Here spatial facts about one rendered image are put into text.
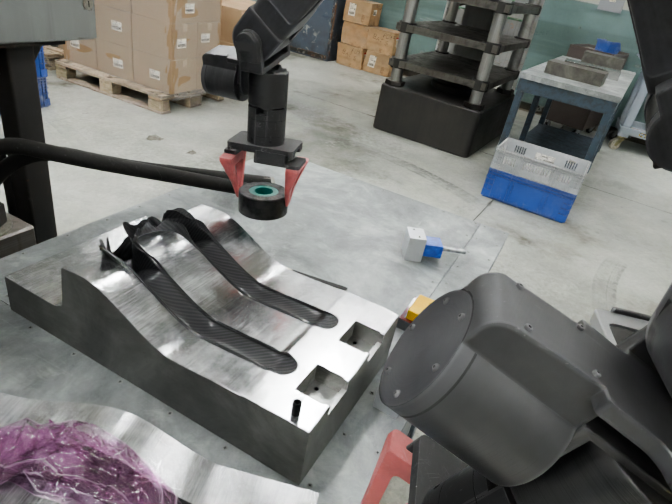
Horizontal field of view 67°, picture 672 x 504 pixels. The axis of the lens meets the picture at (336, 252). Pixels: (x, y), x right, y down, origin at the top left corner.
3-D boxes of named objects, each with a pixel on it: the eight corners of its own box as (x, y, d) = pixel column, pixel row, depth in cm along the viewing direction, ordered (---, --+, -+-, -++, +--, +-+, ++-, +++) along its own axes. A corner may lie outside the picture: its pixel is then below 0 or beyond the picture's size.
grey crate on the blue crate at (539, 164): (584, 181, 366) (593, 162, 358) (576, 197, 334) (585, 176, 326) (502, 155, 388) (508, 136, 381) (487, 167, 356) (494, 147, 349)
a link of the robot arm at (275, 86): (277, 68, 69) (296, 64, 74) (234, 59, 71) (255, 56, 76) (274, 118, 72) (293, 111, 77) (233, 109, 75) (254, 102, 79)
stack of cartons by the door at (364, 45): (398, 76, 701) (413, 10, 660) (388, 78, 676) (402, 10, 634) (345, 61, 733) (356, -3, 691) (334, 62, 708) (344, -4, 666)
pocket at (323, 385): (344, 401, 63) (349, 380, 61) (323, 430, 59) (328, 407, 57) (313, 385, 65) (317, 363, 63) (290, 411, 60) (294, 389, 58)
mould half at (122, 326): (386, 360, 79) (407, 289, 72) (298, 486, 58) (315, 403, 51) (145, 244, 95) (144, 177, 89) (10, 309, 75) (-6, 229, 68)
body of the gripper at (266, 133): (241, 141, 82) (242, 94, 79) (302, 152, 81) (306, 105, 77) (225, 153, 76) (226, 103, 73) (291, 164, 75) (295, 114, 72)
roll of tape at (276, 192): (230, 215, 81) (230, 195, 79) (248, 197, 88) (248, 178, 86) (279, 224, 80) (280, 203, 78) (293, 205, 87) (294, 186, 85)
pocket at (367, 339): (379, 354, 72) (384, 334, 70) (363, 376, 67) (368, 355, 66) (350, 340, 73) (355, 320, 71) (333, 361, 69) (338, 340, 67)
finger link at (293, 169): (264, 192, 86) (267, 137, 81) (305, 200, 85) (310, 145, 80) (250, 207, 80) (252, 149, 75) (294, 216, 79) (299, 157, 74)
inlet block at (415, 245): (459, 256, 112) (466, 235, 109) (464, 268, 107) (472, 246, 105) (401, 248, 111) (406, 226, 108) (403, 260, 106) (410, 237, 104)
